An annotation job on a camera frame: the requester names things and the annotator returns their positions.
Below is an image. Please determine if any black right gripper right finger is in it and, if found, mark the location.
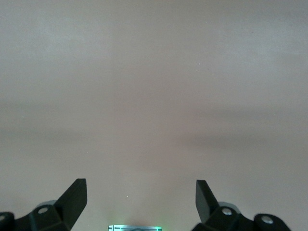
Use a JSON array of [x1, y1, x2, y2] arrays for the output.
[[191, 180, 292, 231]]

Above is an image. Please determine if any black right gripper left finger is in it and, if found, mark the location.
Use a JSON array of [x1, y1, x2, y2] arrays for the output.
[[0, 178, 87, 231]]

